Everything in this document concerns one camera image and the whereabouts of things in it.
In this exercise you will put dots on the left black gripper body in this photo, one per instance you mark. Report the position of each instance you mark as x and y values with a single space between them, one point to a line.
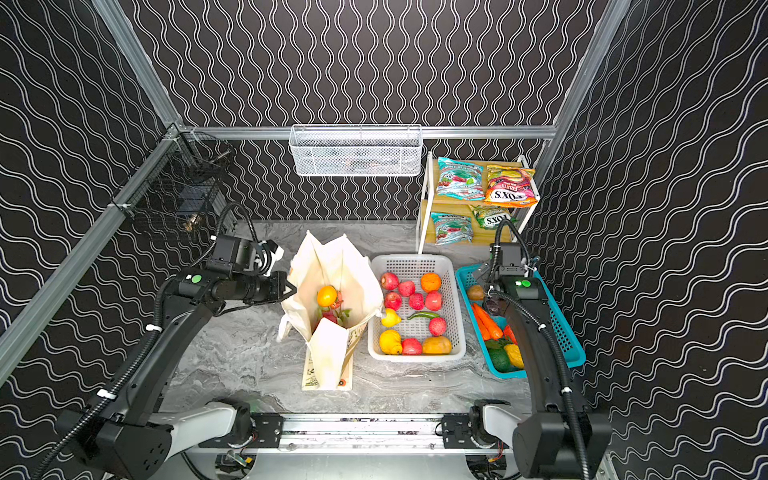
282 288

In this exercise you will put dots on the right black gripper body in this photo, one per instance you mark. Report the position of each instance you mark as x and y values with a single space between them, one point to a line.
495 306

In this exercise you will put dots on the orange tangerine with leaves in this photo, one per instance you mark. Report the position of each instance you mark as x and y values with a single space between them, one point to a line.
330 298

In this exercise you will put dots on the pink dragon fruit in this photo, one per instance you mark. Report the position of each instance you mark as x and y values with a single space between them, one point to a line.
331 316

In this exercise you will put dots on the cream canvas grocery bag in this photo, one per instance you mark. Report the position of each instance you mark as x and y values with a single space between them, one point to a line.
330 348

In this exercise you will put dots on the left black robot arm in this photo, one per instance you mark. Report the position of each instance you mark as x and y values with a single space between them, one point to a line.
115 432

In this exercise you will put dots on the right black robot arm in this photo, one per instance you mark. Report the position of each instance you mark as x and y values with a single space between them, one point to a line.
562 438

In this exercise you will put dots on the green Fox's candy bag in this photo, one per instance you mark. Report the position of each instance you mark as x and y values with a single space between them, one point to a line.
489 218

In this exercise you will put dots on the small green red snack bag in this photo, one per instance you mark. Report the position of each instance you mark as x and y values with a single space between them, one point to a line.
451 228

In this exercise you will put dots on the orange Fox's candy bag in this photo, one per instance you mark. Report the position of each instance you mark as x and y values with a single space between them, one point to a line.
512 187

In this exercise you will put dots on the brown potato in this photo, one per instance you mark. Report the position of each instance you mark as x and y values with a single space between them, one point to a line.
476 293

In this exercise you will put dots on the orange carrot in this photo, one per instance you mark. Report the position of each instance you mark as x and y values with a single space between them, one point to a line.
488 327

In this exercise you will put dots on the green avocado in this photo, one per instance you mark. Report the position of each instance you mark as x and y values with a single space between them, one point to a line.
498 355

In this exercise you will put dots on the teal plastic vegetable basket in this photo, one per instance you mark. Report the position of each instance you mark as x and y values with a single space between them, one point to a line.
573 352

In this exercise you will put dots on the red apple right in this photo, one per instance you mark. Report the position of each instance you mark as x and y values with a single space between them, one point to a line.
433 301

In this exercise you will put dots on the red apple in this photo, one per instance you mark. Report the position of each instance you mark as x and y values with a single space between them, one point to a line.
411 347
433 301
393 300
389 281

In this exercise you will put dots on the yellow orange mango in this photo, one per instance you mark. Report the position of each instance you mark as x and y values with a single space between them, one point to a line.
437 345

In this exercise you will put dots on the white plastic fruit basket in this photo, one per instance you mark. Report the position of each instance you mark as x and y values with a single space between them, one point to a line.
409 268

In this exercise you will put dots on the green chili pepper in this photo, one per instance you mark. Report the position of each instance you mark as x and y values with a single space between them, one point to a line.
424 315

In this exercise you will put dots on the white wooden two-tier shelf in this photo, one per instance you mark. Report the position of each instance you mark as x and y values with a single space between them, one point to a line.
430 203

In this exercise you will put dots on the red apple front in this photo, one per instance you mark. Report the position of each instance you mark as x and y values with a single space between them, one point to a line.
411 347

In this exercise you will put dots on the red apple middle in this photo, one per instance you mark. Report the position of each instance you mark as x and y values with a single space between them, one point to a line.
393 300

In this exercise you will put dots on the small yellow lemon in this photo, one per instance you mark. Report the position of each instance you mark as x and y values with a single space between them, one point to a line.
390 318

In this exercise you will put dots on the red apple back left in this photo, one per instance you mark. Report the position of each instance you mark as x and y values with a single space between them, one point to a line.
389 281

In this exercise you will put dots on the yellow bumpy lemon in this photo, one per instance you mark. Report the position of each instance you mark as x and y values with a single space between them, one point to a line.
390 342

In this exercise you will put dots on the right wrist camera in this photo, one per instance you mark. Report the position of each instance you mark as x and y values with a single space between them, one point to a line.
509 259

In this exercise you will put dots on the black wire wall basket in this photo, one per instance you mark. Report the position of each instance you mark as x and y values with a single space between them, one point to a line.
182 199

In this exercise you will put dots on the white wire wall basket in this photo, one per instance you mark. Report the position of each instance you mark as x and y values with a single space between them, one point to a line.
357 150

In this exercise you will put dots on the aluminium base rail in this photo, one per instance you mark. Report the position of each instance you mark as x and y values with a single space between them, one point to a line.
372 429

